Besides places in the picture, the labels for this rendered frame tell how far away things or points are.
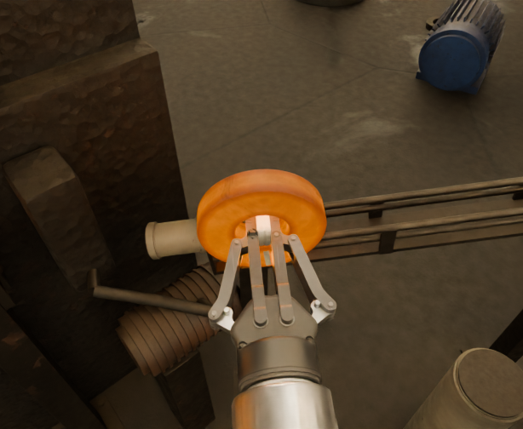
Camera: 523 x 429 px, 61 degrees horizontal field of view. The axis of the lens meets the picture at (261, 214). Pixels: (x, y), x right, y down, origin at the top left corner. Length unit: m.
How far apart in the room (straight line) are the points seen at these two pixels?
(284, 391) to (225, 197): 0.21
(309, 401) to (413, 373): 1.02
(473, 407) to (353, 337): 0.63
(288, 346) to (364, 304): 1.06
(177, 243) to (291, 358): 0.35
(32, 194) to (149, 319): 0.29
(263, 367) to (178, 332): 0.43
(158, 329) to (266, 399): 0.45
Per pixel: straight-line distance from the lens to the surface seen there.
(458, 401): 0.83
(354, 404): 1.32
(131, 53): 0.77
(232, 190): 0.48
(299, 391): 0.39
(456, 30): 2.21
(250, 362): 0.41
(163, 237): 0.70
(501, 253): 1.73
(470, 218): 0.75
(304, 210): 0.50
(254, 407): 0.39
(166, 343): 0.81
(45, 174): 0.69
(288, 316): 0.43
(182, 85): 2.33
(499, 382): 0.85
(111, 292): 0.78
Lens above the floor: 1.23
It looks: 48 degrees down
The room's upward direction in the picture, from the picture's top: straight up
